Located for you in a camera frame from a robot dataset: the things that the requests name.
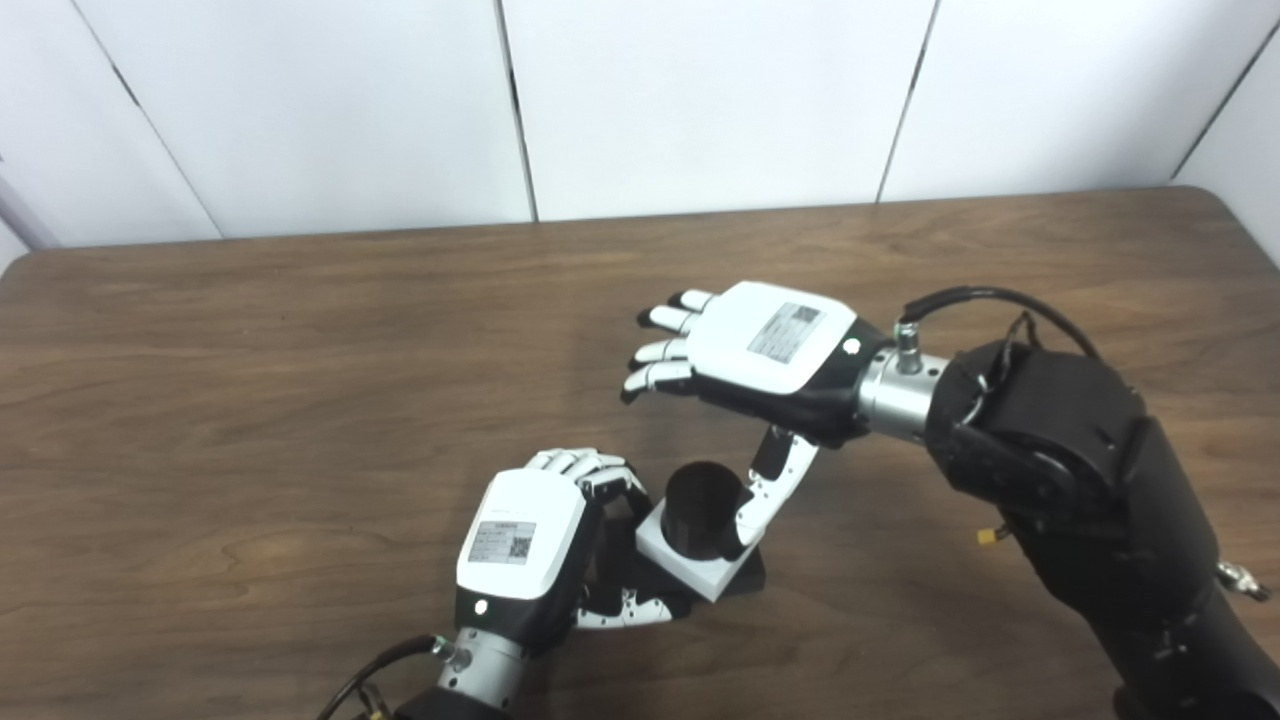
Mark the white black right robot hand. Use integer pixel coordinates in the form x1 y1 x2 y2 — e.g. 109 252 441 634
620 281 894 561

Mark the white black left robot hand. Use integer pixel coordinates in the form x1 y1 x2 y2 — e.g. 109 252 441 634
455 448 691 656

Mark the white square piece with hole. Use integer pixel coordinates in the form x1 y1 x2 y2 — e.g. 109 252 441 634
635 497 763 603

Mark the black cylinder peg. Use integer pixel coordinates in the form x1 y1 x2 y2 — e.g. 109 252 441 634
590 461 768 626

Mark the silver connector on right arm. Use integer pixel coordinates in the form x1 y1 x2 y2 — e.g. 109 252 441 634
1217 560 1273 603

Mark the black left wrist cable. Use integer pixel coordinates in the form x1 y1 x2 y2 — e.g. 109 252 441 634
318 635 456 720

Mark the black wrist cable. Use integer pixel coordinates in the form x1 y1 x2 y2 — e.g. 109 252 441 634
895 286 1101 363
318 635 456 720

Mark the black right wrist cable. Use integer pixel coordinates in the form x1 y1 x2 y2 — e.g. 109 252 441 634
895 286 1101 363

